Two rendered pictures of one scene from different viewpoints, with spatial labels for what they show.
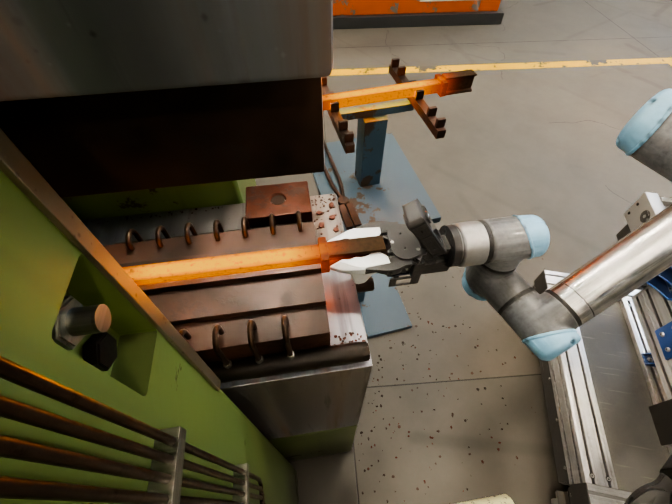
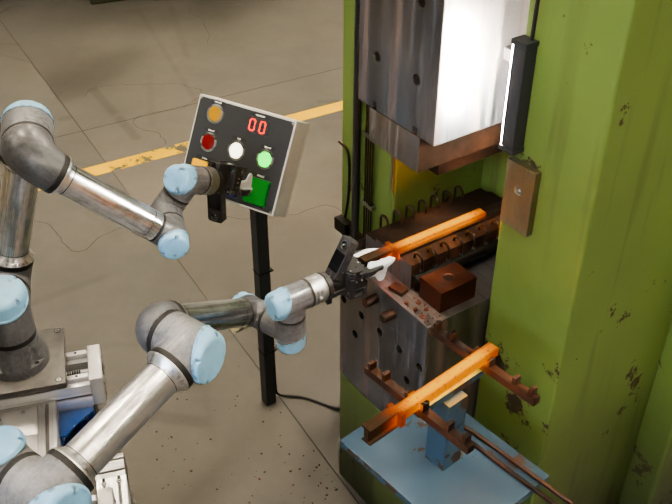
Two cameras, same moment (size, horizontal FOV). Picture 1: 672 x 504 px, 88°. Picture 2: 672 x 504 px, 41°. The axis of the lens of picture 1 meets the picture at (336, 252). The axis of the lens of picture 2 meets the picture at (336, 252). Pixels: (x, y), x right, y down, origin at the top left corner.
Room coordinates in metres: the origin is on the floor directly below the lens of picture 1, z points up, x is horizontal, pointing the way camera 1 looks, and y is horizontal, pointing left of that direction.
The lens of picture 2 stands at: (1.99, -0.96, 2.39)
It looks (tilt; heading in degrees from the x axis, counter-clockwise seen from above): 36 degrees down; 154
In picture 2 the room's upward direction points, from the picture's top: straight up
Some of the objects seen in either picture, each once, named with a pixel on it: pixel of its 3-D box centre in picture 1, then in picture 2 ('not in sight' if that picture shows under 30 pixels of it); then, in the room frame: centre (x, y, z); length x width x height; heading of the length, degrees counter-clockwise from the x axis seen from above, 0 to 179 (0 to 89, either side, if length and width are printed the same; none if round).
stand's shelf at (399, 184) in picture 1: (366, 181); (442, 460); (0.80, -0.09, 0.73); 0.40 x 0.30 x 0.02; 14
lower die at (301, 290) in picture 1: (190, 298); (447, 232); (0.27, 0.23, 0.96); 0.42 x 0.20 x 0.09; 99
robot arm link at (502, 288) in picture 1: (493, 278); (285, 328); (0.36, -0.30, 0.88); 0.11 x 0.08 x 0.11; 27
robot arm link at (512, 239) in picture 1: (507, 239); (289, 301); (0.38, -0.30, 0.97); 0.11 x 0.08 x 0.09; 99
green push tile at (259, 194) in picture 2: not in sight; (257, 191); (-0.09, -0.19, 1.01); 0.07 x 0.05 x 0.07; 34
